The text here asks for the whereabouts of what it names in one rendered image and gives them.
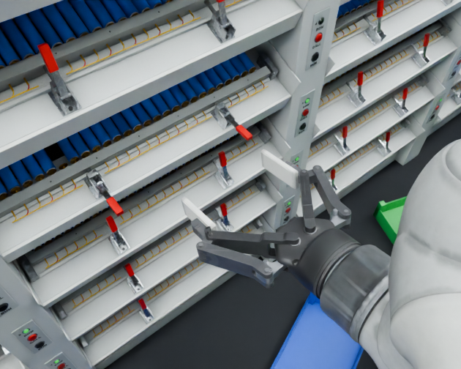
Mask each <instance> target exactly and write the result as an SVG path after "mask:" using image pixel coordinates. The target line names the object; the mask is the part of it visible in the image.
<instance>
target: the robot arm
mask: <svg viewBox="0 0 461 369"><path fill-rule="evenodd" d="M261 160H262V167H264V168H265V169H266V170H267V171H269V172H271V173H272V174H274V175H275V176H276V177H278V178H279V179H281V180H282V181H283V182H285V183H286V184H288V185H289V186H291V187H292V188H293V189H297V188H298V187H299V184H300V192H301V207H302V214H303V217H293V218H291V219H290V220H289V221H288V223H287V224H285V225H282V226H280V227H279V228H277V229H276V233H274V232H263V233H262V234H248V233H239V232H229V231H218V230H217V227H216V225H215V224H214V223H213V222H212V221H211V220H210V219H209V218H208V217H207V216H205V214H204V213H202V211H201V210H199V208H197V207H196V206H195V205H194V204H193V203H192V202H191V201H190V200H189V199H187V198H186V197H183V198H182V199H181V202H182V206H183V208H184V213H185V215H186V216H188V218H189V219H191V224H192V229H193V232H194V233H195V234H196V235H197V236H198V237H199V238H200V239H201V240H202V242H198V243H197V244H196V248H197V252H198V256H199V259H200V261H202V262H204V263H207V264H211V265H213V266H216V267H220V268H223V269H226V270H229V271H232V272H235V273H238V274H240V275H244V276H247V277H251V278H254V279H256V280H257V281H258V282H259V283H260V284H262V285H263V286H265V287H266V288H271V287H272V286H273V285H274V279H275V277H276V276H278V275H279V274H280V273H281V272H282V271H286V272H289V273H291V274H292V275H293V276H294V277H295V278H296V279H297V280H298V281H299V282H300V283H301V284H302V285H303V286H305V287H306V288H307V289H308V290H309V291H311V292H312V293H313V294H314V295H315V296H316V297H317V298H319V300H320V307H321V309H322V311H323V312H324V313H325V314H326V315H327V316H328V317H329V318H331V319H332V320H333V321H334V322H335V323H336V324H337V325H339V326H340V327H341V328H342V329H343V330H344V331H345V332H347V333H348V334H349V335H350V337H351V338H352V339H353V340H354V341H355V342H357V343H358V344H359V345H360V346H361V347H362V348H363V349H364V350H365V351H366V352H367V353H368V354H369V355H370V356H371V358H372V359H373V361H374V362H375V364H376V365H377V367H378V369H461V139H459V140H456V141H453V142H451V143H450V144H448V145H447V146H445V147H444V148H442V150H440V151H439V152H438V153H437V154H436V155H435V156H434V157H433V158H432V159H431V161H429V162H428V164H426V166H425V167H424V169H423V170H422V171H421V173H420V174H419V175H418V177H417V179H416V181H415V182H414V184H413V186H412V188H411V189H410V191H409V193H408V196H407V198H406V200H405V205H404V207H403V211H402V216H401V219H400V224H399V228H398V232H397V238H396V240H395V242H394V246H393V248H392V252H391V257H390V256H389V255H387V254H386V253H384V252H383V251H382V250H380V249H379V248H377V247H376V246H374V245H362V244H360V243H359V242H357V241H356V240H355V239H353V238H352V237H351V236H349V235H347V234H346V233H345V232H344V231H342V230H340V229H339V228H344V229H348V228H350V226H351V210H350V209H349V208H347V206H345V205H344V204H343V203H342V202H340V200H339V198H338V196H337V194H336V193H335V191H334V188H333V187H332V186H331V183H330V181H329V180H328V178H327V176H326V174H325V173H324V171H323V169H322V167H321V166H320V165H314V166H313V168H312V169H311V170H306V169H300V168H299V167H298V166H296V165H294V164H293V163H292V162H289V161H286V162H283V161H281V160H280V159H279V158H277V157H275V156H274V155H273V154H271V153H270V152H268V151H266V150H265V149H263V150H262V151H261ZM312 183H313V184H314V186H315V188H316V190H317V191H318V193H319V195H320V197H321V199H322V201H323V203H324V205H325V207H326V209H327V211H328V213H329V215H330V220H325V219H319V218H315V217H314V211H313V205H312V196H311V189H310V184H312ZM270 243H274V248H271V247H270ZM244 253H245V254H244ZM246 254H253V255H261V256H263V257H264V258H273V259H276V261H275V262H269V261H268V260H266V259H264V260H263V261H261V260H260V259H258V258H256V257H253V256H249V255H246Z"/></svg>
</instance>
